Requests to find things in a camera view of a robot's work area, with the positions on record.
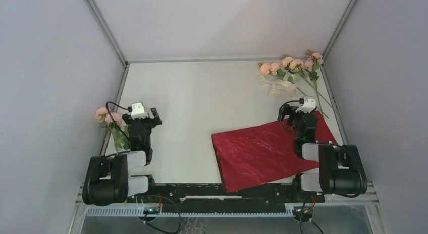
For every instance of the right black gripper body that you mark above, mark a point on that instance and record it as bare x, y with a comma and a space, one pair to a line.
294, 118

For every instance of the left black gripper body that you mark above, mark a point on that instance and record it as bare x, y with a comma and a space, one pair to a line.
147, 123

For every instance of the pink flower stem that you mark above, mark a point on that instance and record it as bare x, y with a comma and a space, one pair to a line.
118, 129
310, 66
294, 66
275, 69

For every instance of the red wrapping paper sheet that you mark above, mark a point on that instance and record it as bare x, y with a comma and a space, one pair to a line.
258, 155

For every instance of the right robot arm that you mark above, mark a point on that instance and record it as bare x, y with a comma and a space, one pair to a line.
340, 170

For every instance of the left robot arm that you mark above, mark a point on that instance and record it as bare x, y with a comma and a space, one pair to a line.
108, 178

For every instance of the cream ribbon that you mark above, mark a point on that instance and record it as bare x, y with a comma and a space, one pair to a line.
279, 86

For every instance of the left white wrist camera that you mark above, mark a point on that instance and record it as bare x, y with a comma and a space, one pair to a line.
138, 111

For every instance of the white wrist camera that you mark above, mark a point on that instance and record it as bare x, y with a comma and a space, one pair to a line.
138, 111
307, 105

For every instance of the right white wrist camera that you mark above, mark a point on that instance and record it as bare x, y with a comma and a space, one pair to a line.
307, 105

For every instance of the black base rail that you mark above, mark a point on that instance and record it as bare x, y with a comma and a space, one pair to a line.
207, 198

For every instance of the white cable duct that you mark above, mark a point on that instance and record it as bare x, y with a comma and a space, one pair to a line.
129, 211

